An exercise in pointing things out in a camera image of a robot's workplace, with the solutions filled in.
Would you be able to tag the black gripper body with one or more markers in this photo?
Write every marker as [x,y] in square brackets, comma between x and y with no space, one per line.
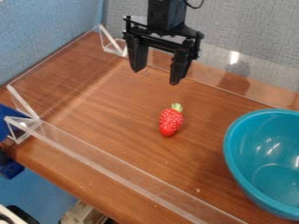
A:
[162,29]

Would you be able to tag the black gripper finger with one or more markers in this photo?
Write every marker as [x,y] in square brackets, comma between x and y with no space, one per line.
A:
[138,53]
[182,61]

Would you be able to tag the red toy strawberry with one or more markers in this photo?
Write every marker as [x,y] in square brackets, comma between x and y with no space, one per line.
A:
[171,120]

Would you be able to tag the blue plastic bowl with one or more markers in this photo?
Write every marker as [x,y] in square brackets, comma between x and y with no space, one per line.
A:
[260,148]

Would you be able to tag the white box under table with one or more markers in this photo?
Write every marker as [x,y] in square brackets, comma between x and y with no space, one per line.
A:
[83,214]

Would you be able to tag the black white object bottom left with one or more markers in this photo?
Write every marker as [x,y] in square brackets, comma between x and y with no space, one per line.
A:
[13,215]

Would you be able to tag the clear acrylic barrier frame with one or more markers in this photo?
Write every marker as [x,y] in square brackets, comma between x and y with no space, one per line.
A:
[89,134]

